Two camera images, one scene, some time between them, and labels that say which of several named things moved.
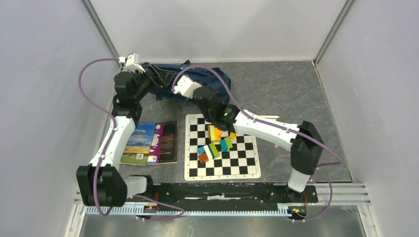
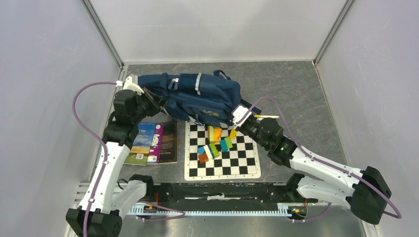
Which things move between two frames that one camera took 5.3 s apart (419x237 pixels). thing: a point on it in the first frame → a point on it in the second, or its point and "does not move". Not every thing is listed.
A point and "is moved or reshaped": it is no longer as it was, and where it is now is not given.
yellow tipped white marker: x=270 y=116 does not move
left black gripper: x=161 y=78 → x=157 y=103
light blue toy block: x=201 y=150 does not move
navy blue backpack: x=214 y=77 is moved or reshaped
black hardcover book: x=169 y=150 does not move
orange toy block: x=217 y=134 does not move
